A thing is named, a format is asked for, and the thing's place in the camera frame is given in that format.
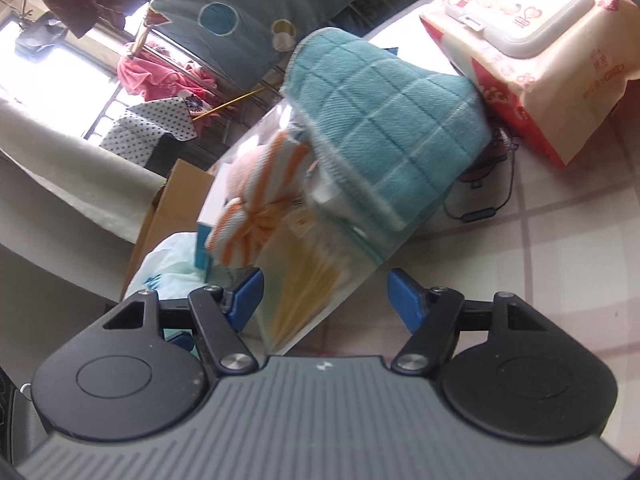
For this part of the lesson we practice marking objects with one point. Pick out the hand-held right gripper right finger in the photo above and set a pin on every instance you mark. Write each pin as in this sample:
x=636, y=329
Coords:
x=406, y=297

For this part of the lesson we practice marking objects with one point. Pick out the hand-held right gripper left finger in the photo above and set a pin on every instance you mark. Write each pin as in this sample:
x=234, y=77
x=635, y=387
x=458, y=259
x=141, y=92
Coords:
x=245, y=295

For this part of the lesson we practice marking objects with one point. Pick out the large cardboard box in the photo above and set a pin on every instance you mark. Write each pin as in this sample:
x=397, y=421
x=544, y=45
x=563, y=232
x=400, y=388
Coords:
x=170, y=210

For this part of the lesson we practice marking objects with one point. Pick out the pink plush toy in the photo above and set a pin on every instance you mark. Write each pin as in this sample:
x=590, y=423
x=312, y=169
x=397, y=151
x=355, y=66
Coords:
x=240, y=172

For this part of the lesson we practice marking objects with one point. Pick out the teal checked cloth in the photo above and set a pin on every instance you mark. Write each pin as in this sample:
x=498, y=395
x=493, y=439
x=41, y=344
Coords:
x=380, y=125

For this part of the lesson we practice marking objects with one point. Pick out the blue white bandage box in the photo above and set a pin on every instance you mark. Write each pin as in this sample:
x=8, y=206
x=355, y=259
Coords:
x=204, y=247

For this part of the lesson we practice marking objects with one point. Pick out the orange striped cloth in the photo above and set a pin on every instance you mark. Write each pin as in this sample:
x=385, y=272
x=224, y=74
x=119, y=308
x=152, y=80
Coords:
x=250, y=220

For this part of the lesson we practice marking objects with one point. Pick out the clear plastic bag with contents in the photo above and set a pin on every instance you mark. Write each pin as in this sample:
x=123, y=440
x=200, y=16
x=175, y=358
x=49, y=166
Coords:
x=320, y=290

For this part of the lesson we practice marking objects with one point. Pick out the pale green plastic bag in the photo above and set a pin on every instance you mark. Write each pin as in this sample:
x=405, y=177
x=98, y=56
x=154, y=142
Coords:
x=170, y=260

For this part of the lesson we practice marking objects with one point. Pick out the yellow stick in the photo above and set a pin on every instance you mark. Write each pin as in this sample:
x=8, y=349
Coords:
x=225, y=105

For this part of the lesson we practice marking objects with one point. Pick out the polka dot cloth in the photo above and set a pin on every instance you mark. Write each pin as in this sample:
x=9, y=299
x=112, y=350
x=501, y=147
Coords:
x=130, y=130

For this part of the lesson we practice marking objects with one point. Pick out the white bed sheet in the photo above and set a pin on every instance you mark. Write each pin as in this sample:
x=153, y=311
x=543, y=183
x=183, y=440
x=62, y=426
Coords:
x=60, y=170

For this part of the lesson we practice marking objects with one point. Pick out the pink garment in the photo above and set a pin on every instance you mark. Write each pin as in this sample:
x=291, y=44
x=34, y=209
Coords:
x=150, y=77

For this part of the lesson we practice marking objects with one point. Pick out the wet wipes pack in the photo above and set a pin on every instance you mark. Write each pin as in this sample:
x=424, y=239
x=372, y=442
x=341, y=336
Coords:
x=525, y=60

